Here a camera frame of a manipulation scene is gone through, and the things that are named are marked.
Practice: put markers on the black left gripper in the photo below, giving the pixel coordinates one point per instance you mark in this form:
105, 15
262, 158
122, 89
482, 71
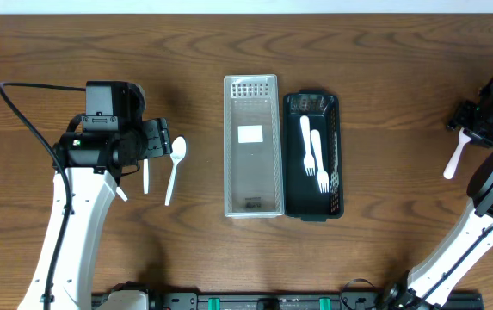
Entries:
157, 134

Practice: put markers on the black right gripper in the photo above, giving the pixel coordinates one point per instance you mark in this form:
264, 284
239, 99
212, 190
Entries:
463, 118

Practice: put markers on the white plastic spoon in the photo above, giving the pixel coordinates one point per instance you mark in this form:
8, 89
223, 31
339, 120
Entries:
121, 194
453, 162
146, 176
179, 151

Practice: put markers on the white plastic fork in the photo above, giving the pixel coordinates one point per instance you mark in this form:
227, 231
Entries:
308, 161
322, 175

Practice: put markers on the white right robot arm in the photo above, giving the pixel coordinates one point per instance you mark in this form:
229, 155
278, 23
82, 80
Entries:
429, 284

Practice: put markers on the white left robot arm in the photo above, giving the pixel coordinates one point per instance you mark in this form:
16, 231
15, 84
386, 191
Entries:
109, 140

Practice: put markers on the clear plastic basket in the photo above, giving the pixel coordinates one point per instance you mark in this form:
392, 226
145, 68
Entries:
253, 181

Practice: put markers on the dark green plastic basket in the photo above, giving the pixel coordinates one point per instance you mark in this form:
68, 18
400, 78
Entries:
302, 198

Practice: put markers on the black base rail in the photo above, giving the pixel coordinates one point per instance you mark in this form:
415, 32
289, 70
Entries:
132, 295

